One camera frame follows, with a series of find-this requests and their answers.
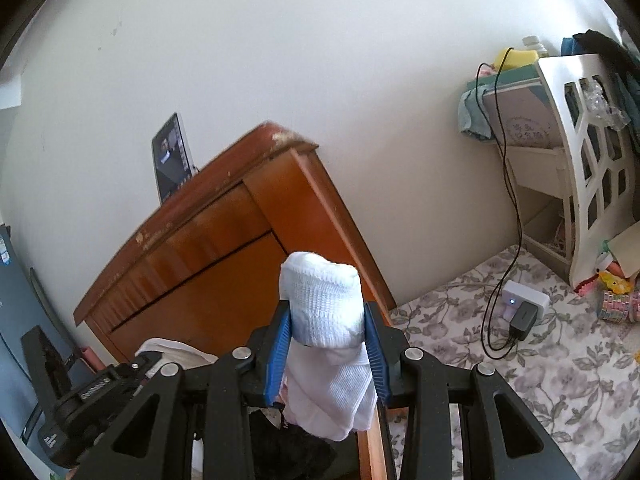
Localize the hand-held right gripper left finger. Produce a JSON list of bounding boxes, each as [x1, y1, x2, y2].
[[75, 300, 292, 480]]

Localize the floral bedsheet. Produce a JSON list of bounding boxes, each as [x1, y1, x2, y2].
[[390, 245, 640, 480]]

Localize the black underwear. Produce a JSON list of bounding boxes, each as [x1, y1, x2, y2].
[[250, 407, 338, 480]]

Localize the yellow box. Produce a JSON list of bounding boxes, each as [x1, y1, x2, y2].
[[492, 49, 541, 73]]

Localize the white lace underwear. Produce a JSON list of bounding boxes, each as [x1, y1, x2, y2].
[[135, 338, 218, 376]]

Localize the closed wooden drawer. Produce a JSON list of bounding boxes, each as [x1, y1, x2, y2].
[[111, 232, 301, 366]]

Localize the white knit underwear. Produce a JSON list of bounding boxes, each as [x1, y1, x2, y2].
[[278, 251, 379, 442]]

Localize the colourful toys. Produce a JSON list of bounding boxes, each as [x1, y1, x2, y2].
[[575, 240, 640, 326]]

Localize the white power strip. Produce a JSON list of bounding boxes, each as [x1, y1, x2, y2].
[[501, 280, 550, 323]]

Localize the wooden nightstand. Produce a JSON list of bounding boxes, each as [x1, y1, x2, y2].
[[73, 121, 398, 367]]

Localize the black cable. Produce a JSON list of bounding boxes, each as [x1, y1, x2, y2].
[[475, 47, 532, 361]]

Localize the dark teal jacket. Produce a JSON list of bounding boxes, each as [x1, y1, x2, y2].
[[560, 30, 640, 146]]

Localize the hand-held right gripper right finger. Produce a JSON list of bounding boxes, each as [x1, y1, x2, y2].
[[364, 301, 583, 480]]

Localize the white lattice rack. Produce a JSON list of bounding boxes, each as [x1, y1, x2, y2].
[[467, 52, 640, 288]]

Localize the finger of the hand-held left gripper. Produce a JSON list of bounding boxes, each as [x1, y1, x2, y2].
[[117, 351, 165, 387]]

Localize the clear plastic wrap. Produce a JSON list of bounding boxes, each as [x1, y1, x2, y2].
[[582, 77, 631, 131]]

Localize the black phone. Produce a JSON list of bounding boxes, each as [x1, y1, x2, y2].
[[151, 112, 197, 206]]

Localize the green hanging cloth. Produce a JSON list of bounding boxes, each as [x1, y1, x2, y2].
[[458, 85, 496, 142]]

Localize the white printed board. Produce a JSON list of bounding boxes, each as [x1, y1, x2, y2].
[[482, 82, 558, 148]]

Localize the white paper sheet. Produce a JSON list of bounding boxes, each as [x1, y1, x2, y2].
[[607, 222, 640, 266]]

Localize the black charger plug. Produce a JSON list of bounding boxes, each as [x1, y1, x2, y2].
[[507, 302, 538, 343]]

